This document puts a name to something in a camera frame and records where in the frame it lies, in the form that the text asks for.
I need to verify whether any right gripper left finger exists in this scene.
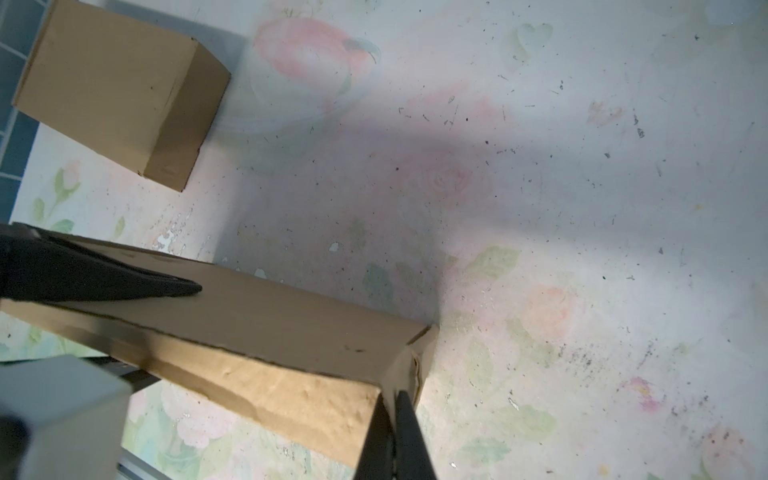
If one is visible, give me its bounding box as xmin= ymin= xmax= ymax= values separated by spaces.
xmin=353 ymin=395 xmax=394 ymax=480

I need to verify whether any brown cardboard box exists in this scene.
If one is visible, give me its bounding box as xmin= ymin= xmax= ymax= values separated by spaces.
xmin=13 ymin=1 xmax=231 ymax=192

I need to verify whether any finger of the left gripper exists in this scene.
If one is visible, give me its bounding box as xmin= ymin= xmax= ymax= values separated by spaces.
xmin=1 ymin=223 xmax=202 ymax=302

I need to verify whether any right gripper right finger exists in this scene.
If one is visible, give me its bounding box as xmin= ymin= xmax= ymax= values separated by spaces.
xmin=394 ymin=391 xmax=437 ymax=480

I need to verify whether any cardboard stack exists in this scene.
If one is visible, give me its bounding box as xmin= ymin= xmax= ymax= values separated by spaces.
xmin=1 ymin=232 xmax=438 ymax=471

